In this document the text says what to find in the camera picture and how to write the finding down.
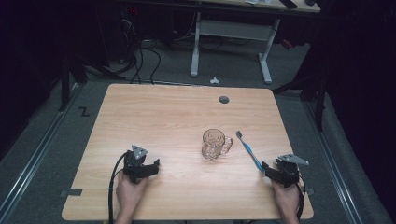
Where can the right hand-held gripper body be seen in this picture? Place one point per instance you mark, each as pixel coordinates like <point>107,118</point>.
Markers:
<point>288,172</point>

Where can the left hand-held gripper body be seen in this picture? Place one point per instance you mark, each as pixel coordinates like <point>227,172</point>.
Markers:
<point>132,163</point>

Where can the blue toothbrush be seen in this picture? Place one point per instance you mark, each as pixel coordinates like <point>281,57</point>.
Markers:
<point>249,150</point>

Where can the clear glass mug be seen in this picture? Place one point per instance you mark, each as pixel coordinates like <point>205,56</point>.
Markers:
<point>213,146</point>

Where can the person's right hand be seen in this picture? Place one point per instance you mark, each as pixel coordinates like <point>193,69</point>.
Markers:
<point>288,199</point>

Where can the person's left hand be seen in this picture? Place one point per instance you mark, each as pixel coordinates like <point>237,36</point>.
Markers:
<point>129,194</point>

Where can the grey tape strip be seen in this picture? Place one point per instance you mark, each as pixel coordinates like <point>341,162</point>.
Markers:
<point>309,190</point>
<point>73,192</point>

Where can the black metal stand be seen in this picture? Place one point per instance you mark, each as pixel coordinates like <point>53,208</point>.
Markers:
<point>64,84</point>
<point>319,102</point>

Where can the small white floor object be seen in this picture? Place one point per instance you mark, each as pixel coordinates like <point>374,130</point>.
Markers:
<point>214,81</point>

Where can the small red object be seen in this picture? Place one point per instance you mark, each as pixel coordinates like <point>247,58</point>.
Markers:
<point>287,44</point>

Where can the dark equipment with red light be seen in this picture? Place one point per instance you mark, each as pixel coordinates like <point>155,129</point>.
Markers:
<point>130,28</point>

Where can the flat black device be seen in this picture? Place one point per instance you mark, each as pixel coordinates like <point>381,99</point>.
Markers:
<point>288,3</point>

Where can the white paper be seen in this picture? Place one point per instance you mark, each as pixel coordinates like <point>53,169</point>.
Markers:
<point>257,2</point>

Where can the metal floor rail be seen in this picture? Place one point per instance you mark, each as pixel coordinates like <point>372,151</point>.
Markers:
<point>34,160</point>
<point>334,168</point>

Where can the wooden desk with white frame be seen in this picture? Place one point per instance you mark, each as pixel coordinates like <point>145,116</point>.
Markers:
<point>233,29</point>

